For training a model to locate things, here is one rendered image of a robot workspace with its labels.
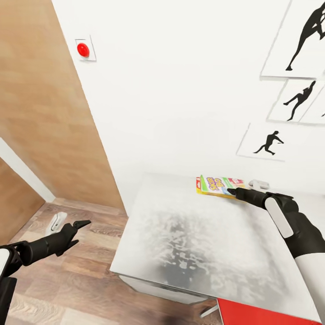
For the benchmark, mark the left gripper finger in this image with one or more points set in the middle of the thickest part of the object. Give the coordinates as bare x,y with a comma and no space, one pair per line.
79,224
72,244

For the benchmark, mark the board game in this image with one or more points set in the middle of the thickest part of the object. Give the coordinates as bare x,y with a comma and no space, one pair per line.
217,186

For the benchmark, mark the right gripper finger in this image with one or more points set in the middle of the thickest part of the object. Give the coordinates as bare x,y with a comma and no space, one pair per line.
232,191

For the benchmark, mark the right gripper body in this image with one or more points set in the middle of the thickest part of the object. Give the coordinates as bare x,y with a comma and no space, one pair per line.
247,195

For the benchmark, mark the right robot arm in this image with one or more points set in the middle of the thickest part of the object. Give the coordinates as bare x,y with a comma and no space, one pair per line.
303,239

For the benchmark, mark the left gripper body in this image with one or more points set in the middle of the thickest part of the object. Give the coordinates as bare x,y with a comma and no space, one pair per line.
58,242

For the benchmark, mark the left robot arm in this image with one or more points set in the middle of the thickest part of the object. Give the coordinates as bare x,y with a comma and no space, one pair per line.
14,255

